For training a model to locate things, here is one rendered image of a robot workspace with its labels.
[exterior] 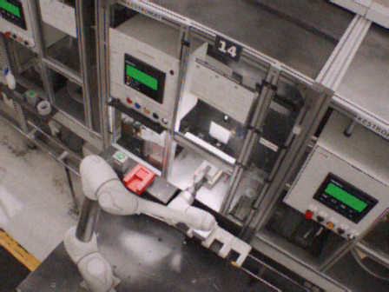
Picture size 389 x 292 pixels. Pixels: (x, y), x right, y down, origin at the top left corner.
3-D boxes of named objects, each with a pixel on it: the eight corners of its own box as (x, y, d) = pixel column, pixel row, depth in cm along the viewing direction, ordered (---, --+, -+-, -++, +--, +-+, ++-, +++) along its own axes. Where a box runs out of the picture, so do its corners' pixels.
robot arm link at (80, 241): (75, 272, 203) (57, 242, 213) (98, 262, 214) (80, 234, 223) (96, 185, 157) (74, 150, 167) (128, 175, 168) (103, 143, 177)
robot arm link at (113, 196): (143, 202, 167) (128, 181, 173) (120, 199, 151) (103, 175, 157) (126, 222, 170) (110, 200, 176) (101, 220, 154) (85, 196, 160)
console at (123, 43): (107, 97, 210) (105, 30, 175) (138, 72, 227) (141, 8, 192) (167, 133, 199) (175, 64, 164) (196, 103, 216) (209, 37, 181)
